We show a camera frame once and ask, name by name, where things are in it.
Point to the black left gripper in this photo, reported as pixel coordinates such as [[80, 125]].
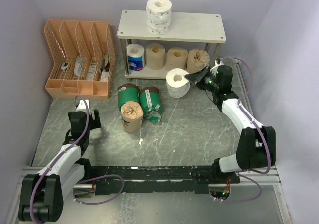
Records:
[[96, 118]]

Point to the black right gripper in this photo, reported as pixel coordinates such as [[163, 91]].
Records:
[[197, 76]]

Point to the brown paper roll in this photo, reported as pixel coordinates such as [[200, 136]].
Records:
[[131, 116], [197, 60]]

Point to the white dotted roll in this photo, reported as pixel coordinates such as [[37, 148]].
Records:
[[177, 84], [158, 16]]

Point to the bare tan paper roll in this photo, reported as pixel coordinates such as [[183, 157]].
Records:
[[155, 56]]

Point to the plastic white blue roll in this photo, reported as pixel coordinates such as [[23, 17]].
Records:
[[135, 57]]

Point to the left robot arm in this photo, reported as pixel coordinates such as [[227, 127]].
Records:
[[42, 194]]

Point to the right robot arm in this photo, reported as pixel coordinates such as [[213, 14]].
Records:
[[256, 150]]

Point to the white two-tier shelf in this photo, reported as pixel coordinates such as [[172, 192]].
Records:
[[185, 27]]

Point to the green wrapped roll left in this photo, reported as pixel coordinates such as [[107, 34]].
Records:
[[127, 92]]

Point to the green wrapped roll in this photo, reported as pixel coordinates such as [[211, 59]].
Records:
[[127, 92], [151, 105]]

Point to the papers in organizer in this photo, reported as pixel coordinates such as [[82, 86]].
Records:
[[94, 72]]

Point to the green wrapped roll right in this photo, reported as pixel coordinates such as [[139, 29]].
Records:
[[151, 105]]

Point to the orange plastic file organizer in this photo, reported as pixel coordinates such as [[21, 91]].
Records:
[[84, 58]]

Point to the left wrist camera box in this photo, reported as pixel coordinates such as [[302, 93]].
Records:
[[83, 106]]

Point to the white wall clip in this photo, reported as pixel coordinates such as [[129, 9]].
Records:
[[237, 59]]

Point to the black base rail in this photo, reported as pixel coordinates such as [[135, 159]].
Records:
[[160, 179]]

